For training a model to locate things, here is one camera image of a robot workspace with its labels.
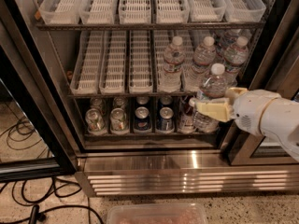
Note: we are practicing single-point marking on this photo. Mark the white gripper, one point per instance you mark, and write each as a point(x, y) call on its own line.
point(249, 110)

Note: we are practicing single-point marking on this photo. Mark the water bottle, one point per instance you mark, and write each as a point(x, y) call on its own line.
point(235, 55)
point(202, 58)
point(213, 85)
point(174, 57)

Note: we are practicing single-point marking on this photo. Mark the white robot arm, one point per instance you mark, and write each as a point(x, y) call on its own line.
point(288, 134)

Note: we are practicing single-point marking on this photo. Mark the brown tea bottle left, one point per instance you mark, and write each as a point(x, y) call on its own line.
point(185, 121)

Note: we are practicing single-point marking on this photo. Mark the stainless steel display fridge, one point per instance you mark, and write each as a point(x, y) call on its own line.
point(37, 68)

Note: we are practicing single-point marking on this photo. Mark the middle clear tray far right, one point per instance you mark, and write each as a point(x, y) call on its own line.
point(250, 34)

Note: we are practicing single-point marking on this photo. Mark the clear tray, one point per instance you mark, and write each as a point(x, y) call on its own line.
point(112, 79)
point(161, 41)
point(206, 10)
point(97, 11)
point(60, 11)
point(140, 72)
point(188, 47)
point(250, 34)
point(244, 10)
point(172, 11)
point(85, 78)
point(135, 11)

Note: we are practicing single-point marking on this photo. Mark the blue pepsi can rear right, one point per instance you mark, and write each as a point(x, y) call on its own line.
point(165, 101)

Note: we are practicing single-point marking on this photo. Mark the blue pepsi can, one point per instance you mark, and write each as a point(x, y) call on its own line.
point(165, 101)
point(143, 101)
point(165, 120)
point(142, 123)

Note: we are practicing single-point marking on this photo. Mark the blue pepsi can front right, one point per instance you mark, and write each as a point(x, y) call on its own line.
point(165, 120)

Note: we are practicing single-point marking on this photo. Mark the blue pepsi can rear left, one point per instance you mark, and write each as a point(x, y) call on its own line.
point(143, 101)

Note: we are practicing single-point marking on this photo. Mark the blue pepsi can front left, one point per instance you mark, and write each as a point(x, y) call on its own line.
point(142, 123)

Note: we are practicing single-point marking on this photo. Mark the top clear tray far right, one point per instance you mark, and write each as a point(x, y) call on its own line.
point(244, 10)

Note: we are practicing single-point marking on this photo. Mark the green soda can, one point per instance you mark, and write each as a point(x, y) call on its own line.
point(120, 102)
point(97, 103)
point(118, 121)
point(95, 122)

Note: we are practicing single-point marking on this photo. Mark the green soda can rear left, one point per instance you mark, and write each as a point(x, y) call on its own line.
point(97, 103)

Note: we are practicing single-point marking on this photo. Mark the green soda can front left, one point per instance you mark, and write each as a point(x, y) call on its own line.
point(95, 122)

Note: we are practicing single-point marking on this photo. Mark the middle clear tray far left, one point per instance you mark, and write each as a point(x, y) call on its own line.
point(85, 78)

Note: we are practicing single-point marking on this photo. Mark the clear plastic bin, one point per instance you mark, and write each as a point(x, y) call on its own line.
point(158, 213)

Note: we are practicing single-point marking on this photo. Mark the top clear tray far left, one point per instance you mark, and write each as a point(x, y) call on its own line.
point(60, 11)

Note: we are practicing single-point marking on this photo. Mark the middle wire fridge shelf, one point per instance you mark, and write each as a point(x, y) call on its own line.
point(127, 94)

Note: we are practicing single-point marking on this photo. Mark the wire fridge shelf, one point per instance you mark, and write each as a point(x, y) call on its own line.
point(127, 94)
point(151, 26)

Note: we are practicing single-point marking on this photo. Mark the top wire fridge shelf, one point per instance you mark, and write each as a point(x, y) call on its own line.
point(151, 26)

